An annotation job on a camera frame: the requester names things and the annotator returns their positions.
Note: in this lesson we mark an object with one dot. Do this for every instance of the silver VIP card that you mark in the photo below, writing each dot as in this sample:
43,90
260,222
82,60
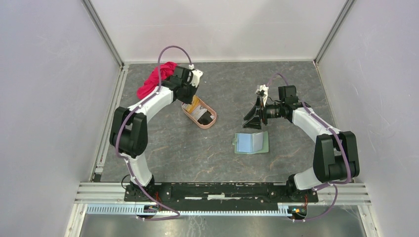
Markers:
198,112

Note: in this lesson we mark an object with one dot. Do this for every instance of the red crumpled cloth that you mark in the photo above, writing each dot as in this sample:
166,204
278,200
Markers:
166,70

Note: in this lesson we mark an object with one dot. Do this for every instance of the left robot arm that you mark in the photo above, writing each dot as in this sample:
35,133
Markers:
129,131

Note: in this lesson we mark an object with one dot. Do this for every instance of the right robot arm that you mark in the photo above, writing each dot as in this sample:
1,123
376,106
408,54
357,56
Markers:
335,159

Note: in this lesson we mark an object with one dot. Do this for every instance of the pink oval card tray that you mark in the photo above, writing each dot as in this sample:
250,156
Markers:
185,106

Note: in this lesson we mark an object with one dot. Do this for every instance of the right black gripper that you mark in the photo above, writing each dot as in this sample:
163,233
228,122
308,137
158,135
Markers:
255,113

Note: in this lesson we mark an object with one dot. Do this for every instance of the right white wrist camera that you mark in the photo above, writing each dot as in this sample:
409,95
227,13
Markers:
262,93

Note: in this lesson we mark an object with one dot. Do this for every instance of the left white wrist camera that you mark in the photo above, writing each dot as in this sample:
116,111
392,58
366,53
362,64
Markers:
195,76

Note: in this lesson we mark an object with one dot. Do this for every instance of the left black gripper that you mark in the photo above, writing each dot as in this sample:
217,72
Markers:
189,99

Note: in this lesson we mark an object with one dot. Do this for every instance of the green card holder wallet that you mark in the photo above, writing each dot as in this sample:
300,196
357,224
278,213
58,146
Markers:
251,143

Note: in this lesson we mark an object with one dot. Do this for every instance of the aluminium frame rail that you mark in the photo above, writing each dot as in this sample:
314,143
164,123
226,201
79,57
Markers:
108,198

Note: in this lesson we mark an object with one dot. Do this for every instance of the gold card in tray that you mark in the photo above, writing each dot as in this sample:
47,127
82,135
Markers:
194,104

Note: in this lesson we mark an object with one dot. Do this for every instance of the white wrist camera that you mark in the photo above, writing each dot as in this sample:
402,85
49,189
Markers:
195,76
262,93

